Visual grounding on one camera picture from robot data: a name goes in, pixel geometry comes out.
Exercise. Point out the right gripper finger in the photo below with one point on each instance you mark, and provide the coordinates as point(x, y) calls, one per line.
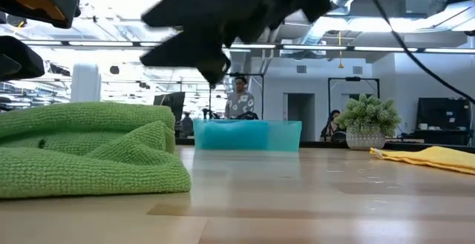
point(193, 51)
point(178, 12)

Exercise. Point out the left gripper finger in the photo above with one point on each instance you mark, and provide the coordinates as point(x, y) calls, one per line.
point(18, 58)

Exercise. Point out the green microfiber towel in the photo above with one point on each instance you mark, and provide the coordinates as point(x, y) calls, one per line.
point(92, 162)

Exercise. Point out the teal translucent plastic basket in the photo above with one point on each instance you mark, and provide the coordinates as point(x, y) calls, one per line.
point(285, 136)

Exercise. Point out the yellow microfiber towel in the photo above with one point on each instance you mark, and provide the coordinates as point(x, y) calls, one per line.
point(438, 158)

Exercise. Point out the black ceiling dome lamp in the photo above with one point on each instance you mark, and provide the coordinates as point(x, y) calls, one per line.
point(16, 20)

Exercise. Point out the black background computer monitor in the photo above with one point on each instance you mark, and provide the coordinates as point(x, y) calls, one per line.
point(170, 103)

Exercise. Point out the person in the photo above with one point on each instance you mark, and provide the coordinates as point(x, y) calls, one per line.
point(334, 123)
point(239, 103)

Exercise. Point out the white building pillar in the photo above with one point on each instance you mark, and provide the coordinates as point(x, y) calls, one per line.
point(85, 84)

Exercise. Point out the grey door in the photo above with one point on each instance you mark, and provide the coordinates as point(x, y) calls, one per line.
point(300, 116)

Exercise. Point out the artificial green potted plant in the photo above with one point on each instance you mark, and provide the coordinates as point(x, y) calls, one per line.
point(367, 121)

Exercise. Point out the white mug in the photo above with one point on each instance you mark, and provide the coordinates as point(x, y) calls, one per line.
point(423, 126)

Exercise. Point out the black storage cabinet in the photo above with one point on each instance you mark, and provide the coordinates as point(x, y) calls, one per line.
point(445, 114)

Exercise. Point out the black background stand frame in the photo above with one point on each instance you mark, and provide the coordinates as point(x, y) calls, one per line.
point(352, 78)
point(262, 95)

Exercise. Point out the black aluminium table frame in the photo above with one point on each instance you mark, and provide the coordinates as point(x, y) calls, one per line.
point(408, 147)

